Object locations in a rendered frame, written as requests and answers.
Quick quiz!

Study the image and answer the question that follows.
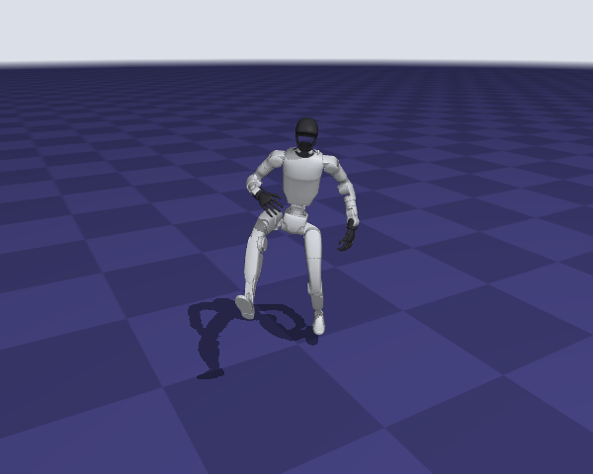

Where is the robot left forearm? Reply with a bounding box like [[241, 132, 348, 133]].
[[343, 182, 359, 227]]

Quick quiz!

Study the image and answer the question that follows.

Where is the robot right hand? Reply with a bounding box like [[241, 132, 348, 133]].
[[252, 187, 284, 217]]

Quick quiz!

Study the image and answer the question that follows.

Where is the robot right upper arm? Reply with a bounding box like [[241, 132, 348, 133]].
[[252, 150, 287, 186]]

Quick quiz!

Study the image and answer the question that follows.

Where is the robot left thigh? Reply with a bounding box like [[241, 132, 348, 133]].
[[303, 222, 322, 295]]

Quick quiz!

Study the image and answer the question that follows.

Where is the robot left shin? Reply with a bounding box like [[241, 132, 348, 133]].
[[311, 287, 323, 317]]

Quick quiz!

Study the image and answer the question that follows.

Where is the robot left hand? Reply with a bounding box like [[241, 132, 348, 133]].
[[337, 218, 357, 251]]

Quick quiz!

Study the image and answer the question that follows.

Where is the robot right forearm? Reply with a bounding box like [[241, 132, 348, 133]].
[[246, 175, 261, 196]]

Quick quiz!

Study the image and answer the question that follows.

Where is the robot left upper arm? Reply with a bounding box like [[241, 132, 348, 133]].
[[322, 155, 350, 196]]

